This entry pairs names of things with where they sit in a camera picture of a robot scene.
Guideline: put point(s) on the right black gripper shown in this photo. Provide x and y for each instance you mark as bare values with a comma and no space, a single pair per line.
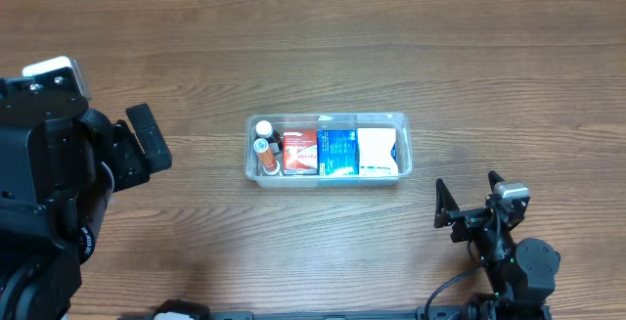
471,215

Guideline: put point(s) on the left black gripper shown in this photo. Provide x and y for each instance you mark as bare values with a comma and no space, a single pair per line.
129,151

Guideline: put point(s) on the white medicine box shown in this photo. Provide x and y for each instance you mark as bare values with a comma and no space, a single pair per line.
377,151

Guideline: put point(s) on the dark bottle white cap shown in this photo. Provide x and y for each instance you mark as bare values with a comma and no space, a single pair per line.
265,130

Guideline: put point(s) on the orange pill vial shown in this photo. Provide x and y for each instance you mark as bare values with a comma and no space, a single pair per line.
268,161

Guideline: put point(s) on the blue medicine box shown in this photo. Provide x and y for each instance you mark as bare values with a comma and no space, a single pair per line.
337,152

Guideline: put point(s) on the clear plastic container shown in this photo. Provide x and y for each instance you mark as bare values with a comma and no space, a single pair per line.
336,121

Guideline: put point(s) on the red medicine box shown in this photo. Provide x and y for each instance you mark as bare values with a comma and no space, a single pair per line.
300,152

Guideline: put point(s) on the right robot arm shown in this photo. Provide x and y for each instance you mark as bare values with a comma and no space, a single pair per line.
521,275

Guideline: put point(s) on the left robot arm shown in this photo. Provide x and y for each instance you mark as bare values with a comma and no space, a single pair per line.
45,238

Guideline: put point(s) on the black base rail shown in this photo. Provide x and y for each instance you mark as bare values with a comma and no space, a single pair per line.
179,309

